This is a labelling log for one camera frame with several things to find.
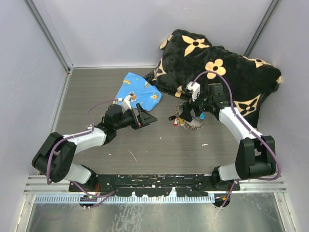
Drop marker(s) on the white blue large keyring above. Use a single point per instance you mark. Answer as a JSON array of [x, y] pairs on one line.
[[195, 124]]

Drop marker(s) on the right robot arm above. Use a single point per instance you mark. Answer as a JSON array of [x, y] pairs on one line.
[[256, 152]]

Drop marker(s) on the slotted cable duct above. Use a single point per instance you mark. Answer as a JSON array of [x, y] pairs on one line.
[[79, 198]]

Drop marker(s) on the blue space print cloth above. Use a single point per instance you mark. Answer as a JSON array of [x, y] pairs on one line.
[[142, 92]]

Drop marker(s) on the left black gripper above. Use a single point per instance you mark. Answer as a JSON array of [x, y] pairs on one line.
[[145, 118]]

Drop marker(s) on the bunch of coloured keys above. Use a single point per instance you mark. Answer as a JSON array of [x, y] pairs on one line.
[[177, 121]]

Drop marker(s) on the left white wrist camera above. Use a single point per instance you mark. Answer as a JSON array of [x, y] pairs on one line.
[[125, 103]]

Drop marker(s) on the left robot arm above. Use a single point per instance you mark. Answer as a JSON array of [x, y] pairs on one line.
[[55, 157]]

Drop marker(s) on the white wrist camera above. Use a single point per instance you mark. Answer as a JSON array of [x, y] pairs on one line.
[[125, 103], [194, 89]]

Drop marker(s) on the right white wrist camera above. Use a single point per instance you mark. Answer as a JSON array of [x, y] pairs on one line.
[[194, 89]]

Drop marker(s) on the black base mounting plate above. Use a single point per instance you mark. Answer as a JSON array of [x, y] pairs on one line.
[[155, 185]]

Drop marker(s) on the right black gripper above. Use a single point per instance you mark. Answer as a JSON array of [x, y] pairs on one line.
[[186, 114]]

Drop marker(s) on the black floral plush pillow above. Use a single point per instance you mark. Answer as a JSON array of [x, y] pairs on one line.
[[190, 56]]

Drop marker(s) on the aluminium frame rail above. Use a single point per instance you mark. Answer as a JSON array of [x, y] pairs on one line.
[[37, 184]]

